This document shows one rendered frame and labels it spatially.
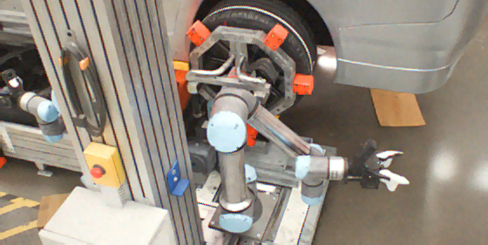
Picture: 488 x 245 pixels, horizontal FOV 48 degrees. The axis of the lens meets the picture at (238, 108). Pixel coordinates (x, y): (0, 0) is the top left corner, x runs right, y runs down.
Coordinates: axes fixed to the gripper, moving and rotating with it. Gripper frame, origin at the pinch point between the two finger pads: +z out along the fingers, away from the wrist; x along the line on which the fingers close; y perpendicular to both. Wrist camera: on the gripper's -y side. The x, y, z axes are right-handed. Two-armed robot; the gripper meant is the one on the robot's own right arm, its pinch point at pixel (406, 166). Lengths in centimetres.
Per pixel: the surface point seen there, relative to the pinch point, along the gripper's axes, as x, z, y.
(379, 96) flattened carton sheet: -202, 21, 95
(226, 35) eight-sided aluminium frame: -97, -71, 0
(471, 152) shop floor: -149, 73, 103
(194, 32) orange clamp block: -101, -87, 1
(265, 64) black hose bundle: -85, -52, 9
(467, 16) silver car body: -99, 39, -10
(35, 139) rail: -113, -194, 79
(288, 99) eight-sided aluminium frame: -95, -41, 34
